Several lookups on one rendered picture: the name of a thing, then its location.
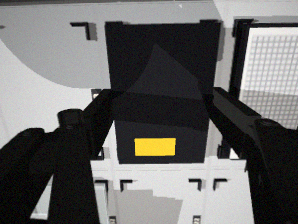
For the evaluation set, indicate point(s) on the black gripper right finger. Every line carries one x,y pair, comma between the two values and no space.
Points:
272,161

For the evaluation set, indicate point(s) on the grey deck plate with bays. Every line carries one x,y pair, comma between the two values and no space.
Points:
95,4

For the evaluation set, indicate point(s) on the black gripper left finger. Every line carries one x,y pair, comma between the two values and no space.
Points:
66,153

